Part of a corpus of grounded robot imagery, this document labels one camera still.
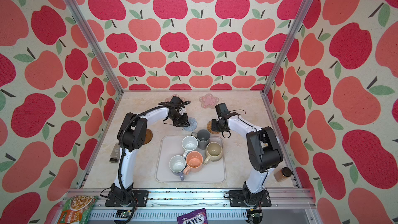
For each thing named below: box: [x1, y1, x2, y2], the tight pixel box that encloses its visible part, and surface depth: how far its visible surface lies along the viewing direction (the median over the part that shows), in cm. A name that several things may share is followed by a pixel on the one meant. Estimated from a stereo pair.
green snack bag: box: [57, 194, 98, 224], surface depth 72 cm
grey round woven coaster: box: [183, 117, 198, 132], surface depth 103 cm
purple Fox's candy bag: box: [176, 207, 208, 224], surface depth 70 cm
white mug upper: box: [181, 135, 199, 159], surface depth 88 cm
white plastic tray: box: [154, 135, 227, 184], surface depth 84 cm
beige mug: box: [203, 141, 223, 165], surface depth 84 cm
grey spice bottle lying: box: [108, 143, 120, 164], surface depth 87 cm
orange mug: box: [183, 150, 204, 175], surface depth 82 cm
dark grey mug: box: [190, 129, 211, 150], surface depth 88 cm
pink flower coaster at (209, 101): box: [199, 93, 220, 109], surface depth 117 cm
